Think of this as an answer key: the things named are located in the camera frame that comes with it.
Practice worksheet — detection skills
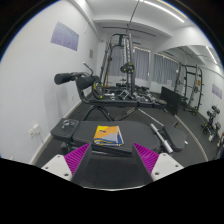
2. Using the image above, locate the large purple wall poster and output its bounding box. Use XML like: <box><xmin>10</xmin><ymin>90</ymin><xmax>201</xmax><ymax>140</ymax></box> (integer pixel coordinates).
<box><xmin>50</xmin><ymin>21</ymin><xmax>80</xmax><ymax>52</ymax></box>

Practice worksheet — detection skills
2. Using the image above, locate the black padded weight bench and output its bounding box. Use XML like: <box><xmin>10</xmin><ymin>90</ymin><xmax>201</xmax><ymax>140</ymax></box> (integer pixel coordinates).
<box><xmin>49</xmin><ymin>117</ymin><xmax>189</xmax><ymax>190</ymax></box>

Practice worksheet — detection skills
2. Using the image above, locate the black box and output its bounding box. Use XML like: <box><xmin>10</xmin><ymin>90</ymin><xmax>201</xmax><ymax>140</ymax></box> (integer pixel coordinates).
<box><xmin>159</xmin><ymin>85</ymin><xmax>184</xmax><ymax>116</ymax></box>

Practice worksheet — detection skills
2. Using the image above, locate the yellow blue patterned towel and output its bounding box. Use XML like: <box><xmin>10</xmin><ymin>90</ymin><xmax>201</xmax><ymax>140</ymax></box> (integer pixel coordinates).
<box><xmin>92</xmin><ymin>124</ymin><xmax>125</xmax><ymax>148</ymax></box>

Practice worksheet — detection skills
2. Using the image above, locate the long ceiling light strip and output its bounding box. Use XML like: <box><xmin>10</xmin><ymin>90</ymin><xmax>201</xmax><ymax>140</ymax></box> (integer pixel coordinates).
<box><xmin>143</xmin><ymin>0</ymin><xmax>186</xmax><ymax>24</ymax></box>

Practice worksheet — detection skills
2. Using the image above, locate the white plug adapter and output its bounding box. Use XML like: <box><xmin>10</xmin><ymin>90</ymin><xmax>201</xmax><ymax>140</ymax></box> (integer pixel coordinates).
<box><xmin>32</xmin><ymin>123</ymin><xmax>42</xmax><ymax>135</ymax></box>

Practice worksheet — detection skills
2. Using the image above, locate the narrow grey window curtain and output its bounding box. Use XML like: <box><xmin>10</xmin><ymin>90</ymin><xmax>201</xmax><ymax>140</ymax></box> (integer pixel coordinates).
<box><xmin>133</xmin><ymin>47</ymin><xmax>150</xmax><ymax>81</ymax></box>

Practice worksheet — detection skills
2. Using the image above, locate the small purple wall poster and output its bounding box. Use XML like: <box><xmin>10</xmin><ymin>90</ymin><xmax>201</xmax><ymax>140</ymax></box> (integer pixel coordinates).
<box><xmin>211</xmin><ymin>83</ymin><xmax>224</xmax><ymax>100</ymax></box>

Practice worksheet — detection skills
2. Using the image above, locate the black dumbbell stand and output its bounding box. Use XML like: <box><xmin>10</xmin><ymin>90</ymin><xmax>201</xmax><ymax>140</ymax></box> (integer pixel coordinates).
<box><xmin>200</xmin><ymin>104</ymin><xmax>223</xmax><ymax>136</ymax></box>

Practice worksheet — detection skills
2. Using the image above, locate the black cable machine rack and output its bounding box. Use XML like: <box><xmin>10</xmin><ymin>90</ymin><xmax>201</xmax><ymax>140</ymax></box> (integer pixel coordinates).
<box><xmin>99</xmin><ymin>32</ymin><xmax>137</xmax><ymax>98</ymax></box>

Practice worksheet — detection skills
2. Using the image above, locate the silver barbell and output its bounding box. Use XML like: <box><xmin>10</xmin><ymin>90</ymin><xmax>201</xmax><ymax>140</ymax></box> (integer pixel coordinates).
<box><xmin>138</xmin><ymin>108</ymin><xmax>175</xmax><ymax>155</ymax></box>

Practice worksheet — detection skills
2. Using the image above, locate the wide grey window curtain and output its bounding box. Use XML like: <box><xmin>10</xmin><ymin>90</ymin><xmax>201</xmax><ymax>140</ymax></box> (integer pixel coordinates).
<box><xmin>152</xmin><ymin>53</ymin><xmax>180</xmax><ymax>85</ymax></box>

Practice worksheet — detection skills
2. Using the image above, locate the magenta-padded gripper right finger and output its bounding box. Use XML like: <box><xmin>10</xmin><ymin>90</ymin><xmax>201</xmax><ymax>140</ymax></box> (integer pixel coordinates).
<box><xmin>131</xmin><ymin>142</ymin><xmax>185</xmax><ymax>185</ymax></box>

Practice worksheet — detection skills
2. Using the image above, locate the black power rack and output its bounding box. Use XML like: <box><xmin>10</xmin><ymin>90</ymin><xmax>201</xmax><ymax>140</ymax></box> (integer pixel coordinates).
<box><xmin>179</xmin><ymin>63</ymin><xmax>205</xmax><ymax>116</ymax></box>

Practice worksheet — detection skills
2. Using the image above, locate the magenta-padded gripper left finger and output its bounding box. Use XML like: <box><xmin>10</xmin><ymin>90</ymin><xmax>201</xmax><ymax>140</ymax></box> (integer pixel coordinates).
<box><xmin>41</xmin><ymin>142</ymin><xmax>94</xmax><ymax>186</ymax></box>

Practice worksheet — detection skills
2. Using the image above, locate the black yellow-marked weight plate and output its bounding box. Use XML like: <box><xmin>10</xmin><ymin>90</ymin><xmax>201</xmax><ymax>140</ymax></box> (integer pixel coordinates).
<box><xmin>92</xmin><ymin>80</ymin><xmax>105</xmax><ymax>101</ymax></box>

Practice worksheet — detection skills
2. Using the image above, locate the small black weight plate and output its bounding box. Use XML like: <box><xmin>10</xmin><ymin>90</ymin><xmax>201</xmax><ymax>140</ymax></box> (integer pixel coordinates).
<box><xmin>120</xmin><ymin>62</ymin><xmax>135</xmax><ymax>75</ymax></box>

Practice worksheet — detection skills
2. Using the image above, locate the black bench with leg rollers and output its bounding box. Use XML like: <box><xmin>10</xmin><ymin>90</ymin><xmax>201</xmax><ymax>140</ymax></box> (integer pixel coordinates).
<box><xmin>54</xmin><ymin>62</ymin><xmax>168</xmax><ymax>122</ymax></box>

